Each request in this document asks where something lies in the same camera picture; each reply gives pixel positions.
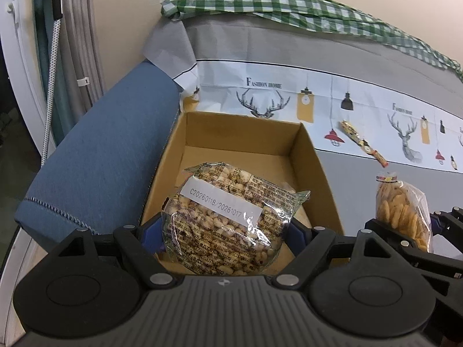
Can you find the green checked cloth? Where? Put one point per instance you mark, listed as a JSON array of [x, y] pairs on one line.
[[271, 0]]

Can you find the small red end snack packet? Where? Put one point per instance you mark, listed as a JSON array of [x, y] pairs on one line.
[[380, 159]]

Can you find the clear bag of biscuits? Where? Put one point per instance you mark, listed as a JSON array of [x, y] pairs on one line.
[[398, 206]]

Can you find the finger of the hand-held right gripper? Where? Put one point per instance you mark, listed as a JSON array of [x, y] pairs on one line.
[[448, 220], [390, 233]]

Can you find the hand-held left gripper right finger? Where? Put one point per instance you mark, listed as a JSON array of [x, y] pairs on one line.
[[298, 235]]

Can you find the cardboard box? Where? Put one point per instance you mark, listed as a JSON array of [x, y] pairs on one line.
[[235, 141]]

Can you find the white curtain clip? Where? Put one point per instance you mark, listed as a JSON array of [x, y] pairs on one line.
[[83, 81]]

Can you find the grey curtain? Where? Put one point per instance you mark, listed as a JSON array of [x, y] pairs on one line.
[[74, 43]]

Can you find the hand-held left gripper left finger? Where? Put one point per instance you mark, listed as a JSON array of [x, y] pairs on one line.
[[152, 233]]

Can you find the yellow candy bar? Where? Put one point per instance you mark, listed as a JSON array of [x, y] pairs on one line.
[[352, 133]]

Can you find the white window frame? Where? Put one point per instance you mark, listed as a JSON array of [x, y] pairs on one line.
[[21, 61]]

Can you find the round puffed grain packet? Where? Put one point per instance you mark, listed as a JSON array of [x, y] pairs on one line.
[[217, 224]]

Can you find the grey deer print cloth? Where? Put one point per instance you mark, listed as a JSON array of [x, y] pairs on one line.
[[271, 43]]

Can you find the blue denim cushion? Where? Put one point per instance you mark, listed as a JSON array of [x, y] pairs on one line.
[[101, 159]]

